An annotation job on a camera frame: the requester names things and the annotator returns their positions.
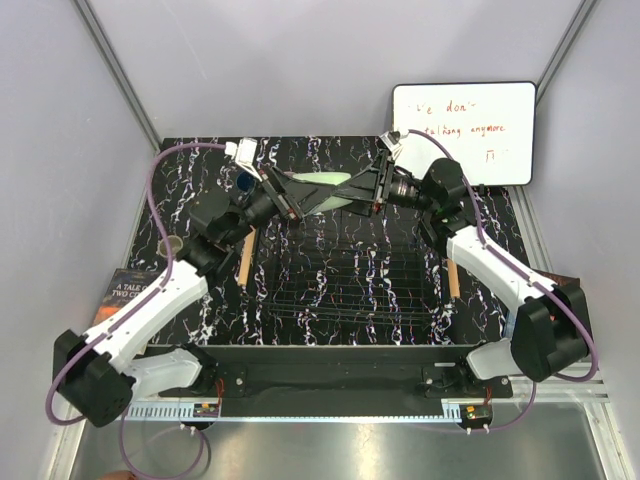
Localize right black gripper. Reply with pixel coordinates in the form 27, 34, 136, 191
329, 150, 436, 219

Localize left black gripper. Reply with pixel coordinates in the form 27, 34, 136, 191
224, 166, 338, 247

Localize light green cup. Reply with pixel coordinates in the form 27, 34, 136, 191
286, 171, 352, 215

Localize dark blue mug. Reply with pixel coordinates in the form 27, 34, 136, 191
236, 171, 257, 196

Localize beige mug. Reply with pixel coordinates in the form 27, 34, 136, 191
156, 235, 184, 259

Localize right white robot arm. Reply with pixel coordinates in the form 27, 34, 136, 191
334, 155, 597, 397

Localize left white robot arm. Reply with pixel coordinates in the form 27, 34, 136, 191
50, 168, 351, 427

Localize black marble mat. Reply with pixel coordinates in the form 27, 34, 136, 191
149, 136, 528, 346

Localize Tale of Two Cities book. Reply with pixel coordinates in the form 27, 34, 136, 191
92, 269, 159, 326

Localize books at right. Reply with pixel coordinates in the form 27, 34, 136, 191
501, 268, 584, 346

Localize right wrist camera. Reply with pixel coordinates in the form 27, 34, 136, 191
378, 131, 408, 161

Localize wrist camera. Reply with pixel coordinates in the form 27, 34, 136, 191
378, 131, 408, 161
224, 137, 262, 182

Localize left wooden rack handle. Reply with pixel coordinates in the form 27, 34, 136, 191
237, 230, 256, 287

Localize wooden rack handle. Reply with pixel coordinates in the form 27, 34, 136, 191
237, 230, 256, 287
446, 258, 460, 298

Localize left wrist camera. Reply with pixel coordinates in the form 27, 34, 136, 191
224, 137, 262, 182

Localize black wire dish rack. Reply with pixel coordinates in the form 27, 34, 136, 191
250, 206, 451, 327

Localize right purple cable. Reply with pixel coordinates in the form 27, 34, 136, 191
409, 128, 600, 436

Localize purple cable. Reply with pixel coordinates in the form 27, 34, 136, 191
409, 128, 600, 436
45, 142, 241, 480

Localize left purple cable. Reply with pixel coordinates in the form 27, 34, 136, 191
45, 142, 241, 480

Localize right wooden rack handle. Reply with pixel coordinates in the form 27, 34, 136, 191
446, 258, 460, 298

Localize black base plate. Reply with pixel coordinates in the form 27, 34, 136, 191
158, 343, 515, 417

